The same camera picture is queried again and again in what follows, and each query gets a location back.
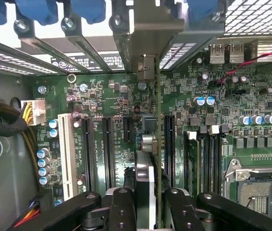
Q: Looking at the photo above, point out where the green RAM stick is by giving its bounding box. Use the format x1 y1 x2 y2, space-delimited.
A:
183 131 201 196

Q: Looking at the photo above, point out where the long black expansion slot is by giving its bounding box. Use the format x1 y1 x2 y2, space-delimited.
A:
81 115 97 193
102 116 116 191
163 115 176 189

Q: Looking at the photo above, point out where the CPU socket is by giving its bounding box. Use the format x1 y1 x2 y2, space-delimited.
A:
224 157 272 225

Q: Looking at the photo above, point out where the white expansion slot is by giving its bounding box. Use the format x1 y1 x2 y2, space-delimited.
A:
57 113 79 202

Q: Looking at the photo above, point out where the short black expansion slot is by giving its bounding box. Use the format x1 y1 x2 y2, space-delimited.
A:
122 115 134 143

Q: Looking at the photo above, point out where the green motherboard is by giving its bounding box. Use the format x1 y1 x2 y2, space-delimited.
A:
33 43 272 227

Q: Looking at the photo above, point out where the white power connector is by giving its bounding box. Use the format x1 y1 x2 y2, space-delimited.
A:
20 99 47 126

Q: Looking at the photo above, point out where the metal USB port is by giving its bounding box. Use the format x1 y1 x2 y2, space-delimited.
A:
229 43 245 64
208 43 226 64

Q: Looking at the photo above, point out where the open dark grey PC case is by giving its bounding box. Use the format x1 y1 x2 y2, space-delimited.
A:
0 0 272 231

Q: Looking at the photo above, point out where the red yellow wire bundle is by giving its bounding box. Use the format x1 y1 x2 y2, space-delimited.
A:
13 199 41 228

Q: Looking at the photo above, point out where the black braided wire bundle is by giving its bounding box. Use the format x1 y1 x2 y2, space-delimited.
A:
0 102 43 193

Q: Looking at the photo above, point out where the metal slot cover bracket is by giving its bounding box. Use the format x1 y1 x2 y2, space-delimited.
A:
61 16 117 73
108 9 133 73
13 18 91 74
0 21 65 76

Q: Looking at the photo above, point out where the red and black wire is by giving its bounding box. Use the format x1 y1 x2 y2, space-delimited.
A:
218 51 272 85

